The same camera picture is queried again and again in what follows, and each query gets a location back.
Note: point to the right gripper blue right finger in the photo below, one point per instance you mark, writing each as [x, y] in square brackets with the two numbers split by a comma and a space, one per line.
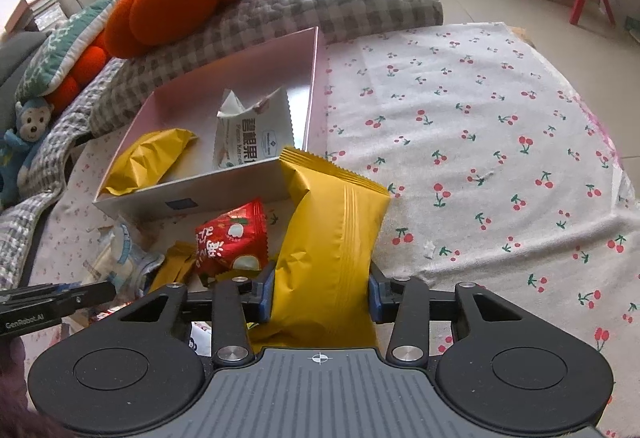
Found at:
[381, 297]

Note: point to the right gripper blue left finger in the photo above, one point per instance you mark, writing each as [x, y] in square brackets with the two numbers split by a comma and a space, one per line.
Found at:
[261, 296]

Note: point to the large yellow snack packet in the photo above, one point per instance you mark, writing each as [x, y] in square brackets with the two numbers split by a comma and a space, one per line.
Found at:
[320, 293]

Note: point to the red snack packet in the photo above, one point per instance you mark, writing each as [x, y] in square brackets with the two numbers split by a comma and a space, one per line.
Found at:
[235, 240]

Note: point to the grey checked blanket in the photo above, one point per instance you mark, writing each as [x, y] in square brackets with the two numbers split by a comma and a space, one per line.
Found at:
[45, 181]

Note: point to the small yellow snack packet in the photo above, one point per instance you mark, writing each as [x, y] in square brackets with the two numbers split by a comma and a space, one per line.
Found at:
[177, 266]

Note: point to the white blue snack wrapper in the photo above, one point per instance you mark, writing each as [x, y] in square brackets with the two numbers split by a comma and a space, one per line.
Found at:
[122, 260]

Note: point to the white nut snack packet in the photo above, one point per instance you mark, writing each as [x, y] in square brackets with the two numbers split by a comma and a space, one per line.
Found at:
[245, 135]

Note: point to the pink cardboard box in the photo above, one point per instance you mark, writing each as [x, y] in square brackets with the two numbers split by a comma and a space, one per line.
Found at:
[296, 61]

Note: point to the cherry print tablecloth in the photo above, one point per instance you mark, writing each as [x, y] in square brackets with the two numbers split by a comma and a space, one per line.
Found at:
[511, 240]

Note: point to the yellow snack packet in box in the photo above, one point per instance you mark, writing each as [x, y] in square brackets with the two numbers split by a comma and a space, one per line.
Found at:
[146, 161]

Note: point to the blue monkey plush toy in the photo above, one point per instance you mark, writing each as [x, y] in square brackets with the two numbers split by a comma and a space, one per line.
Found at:
[19, 146]

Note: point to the small orange plush cushion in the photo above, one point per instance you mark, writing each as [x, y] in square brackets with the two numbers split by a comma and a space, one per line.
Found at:
[89, 64]

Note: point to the grey sofa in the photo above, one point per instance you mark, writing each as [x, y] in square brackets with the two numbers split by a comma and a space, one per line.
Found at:
[16, 53]

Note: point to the green leaf pattern cushion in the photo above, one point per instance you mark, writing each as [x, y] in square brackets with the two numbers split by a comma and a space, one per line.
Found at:
[61, 50]

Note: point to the grey checked pillow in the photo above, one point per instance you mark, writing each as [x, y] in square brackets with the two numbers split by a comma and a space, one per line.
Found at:
[248, 23]

